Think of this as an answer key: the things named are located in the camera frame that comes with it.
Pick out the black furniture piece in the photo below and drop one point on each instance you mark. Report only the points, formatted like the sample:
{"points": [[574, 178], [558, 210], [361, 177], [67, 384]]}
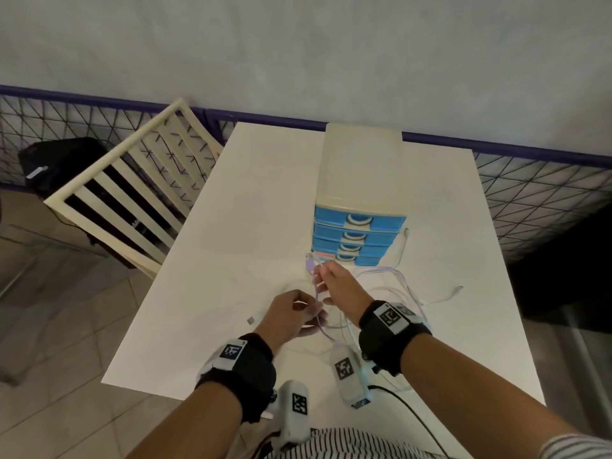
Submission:
{"points": [[564, 272]]}

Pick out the person's right forearm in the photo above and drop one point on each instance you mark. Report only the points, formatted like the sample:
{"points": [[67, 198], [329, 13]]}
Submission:
{"points": [[478, 401]]}

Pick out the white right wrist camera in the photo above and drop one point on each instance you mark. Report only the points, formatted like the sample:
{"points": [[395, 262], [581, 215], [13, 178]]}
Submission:
{"points": [[354, 387]]}

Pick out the black wristband with markers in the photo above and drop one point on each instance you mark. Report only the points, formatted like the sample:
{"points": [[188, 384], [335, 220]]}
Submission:
{"points": [[253, 377], [382, 348]]}

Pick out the person's right hand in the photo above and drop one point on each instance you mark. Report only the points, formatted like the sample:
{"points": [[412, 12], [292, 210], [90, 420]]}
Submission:
{"points": [[346, 293]]}

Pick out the white table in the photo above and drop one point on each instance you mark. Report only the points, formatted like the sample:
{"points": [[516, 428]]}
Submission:
{"points": [[229, 234]]}

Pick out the person's left hand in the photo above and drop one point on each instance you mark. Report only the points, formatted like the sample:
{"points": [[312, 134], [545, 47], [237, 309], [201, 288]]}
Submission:
{"points": [[291, 315]]}

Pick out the black right wristband with markers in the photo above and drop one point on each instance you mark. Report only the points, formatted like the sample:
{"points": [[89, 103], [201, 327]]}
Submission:
{"points": [[382, 348]]}

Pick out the black white striped shirt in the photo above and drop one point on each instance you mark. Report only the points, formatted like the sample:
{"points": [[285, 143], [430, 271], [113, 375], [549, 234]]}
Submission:
{"points": [[344, 446]]}

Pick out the cream wooden chair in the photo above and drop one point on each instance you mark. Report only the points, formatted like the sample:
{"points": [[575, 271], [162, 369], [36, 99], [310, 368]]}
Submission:
{"points": [[112, 155]]}

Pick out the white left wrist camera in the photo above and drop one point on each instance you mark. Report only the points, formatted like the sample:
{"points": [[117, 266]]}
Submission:
{"points": [[289, 430]]}

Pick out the cream drawer cabinet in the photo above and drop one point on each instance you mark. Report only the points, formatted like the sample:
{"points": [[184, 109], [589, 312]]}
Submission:
{"points": [[363, 167]]}

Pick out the black bag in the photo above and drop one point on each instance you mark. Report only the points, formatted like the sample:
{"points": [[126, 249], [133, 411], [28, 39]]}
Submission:
{"points": [[62, 162]]}

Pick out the person's left forearm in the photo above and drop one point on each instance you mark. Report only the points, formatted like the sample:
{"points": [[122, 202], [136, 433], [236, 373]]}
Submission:
{"points": [[191, 425]]}

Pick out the black left wristband with markers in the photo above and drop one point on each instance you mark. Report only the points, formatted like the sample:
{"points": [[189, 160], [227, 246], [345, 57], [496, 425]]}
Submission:
{"points": [[253, 377]]}

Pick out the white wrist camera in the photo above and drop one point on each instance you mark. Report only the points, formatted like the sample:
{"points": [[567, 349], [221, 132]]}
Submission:
{"points": [[354, 387], [289, 430]]}

